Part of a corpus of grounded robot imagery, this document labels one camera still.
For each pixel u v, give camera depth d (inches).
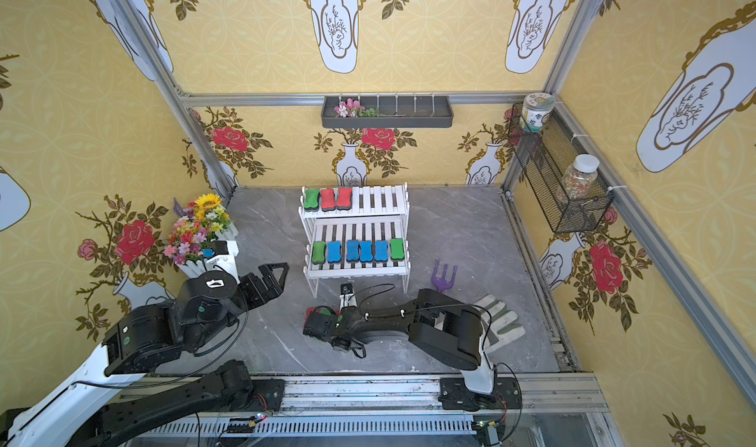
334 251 34.7
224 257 21.6
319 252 33.6
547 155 36.6
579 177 25.6
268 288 21.6
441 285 37.4
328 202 30.7
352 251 33.8
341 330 23.4
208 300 16.4
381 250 33.7
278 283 21.7
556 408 28.8
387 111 36.3
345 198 31.0
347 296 30.1
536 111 33.4
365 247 33.8
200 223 35.5
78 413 15.9
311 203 30.6
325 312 29.4
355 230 36.3
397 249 33.9
